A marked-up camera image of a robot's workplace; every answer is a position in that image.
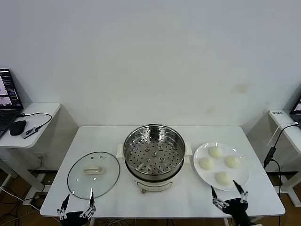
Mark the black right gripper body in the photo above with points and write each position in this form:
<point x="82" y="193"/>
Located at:
<point x="236" y="208"/>

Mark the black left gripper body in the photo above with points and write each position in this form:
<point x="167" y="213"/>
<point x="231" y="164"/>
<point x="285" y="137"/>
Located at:
<point x="75" y="215"/>

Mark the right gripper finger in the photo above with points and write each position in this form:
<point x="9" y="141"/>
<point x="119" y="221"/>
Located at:
<point x="215" y="196"/>
<point x="242" y="194"/>

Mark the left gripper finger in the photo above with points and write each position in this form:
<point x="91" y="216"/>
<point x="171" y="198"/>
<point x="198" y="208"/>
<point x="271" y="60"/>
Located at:
<point x="64" y="209"/>
<point x="91" y="200"/>

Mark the white steamed baozi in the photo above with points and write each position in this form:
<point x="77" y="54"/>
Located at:
<point x="232" y="161"/>
<point x="206" y="163"/>
<point x="216" y="152"/>
<point x="223" y="178"/>

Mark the stainless steel steamer basket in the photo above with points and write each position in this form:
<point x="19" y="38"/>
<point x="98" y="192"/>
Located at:
<point x="152" y="131"/>

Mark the white round plate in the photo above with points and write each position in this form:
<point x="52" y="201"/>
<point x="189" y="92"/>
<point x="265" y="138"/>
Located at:
<point x="242" y="174"/>

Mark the grey usb hub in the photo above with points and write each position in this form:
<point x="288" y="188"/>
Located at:
<point x="29" y="133"/>

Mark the black laptop without mouse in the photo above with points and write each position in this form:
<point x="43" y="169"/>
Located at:
<point x="296" y="117"/>

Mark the black computer mouse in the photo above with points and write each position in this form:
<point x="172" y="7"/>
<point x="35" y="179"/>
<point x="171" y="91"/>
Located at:
<point x="17" y="127"/>

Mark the white side table with mouse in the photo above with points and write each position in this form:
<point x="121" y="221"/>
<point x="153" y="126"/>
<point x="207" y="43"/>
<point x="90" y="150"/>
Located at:
<point x="40" y="110"/>

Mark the black laptop with mouse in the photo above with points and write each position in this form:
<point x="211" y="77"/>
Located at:
<point x="9" y="89"/>

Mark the white wall socket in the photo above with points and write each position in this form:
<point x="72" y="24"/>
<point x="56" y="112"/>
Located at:
<point x="41" y="156"/>

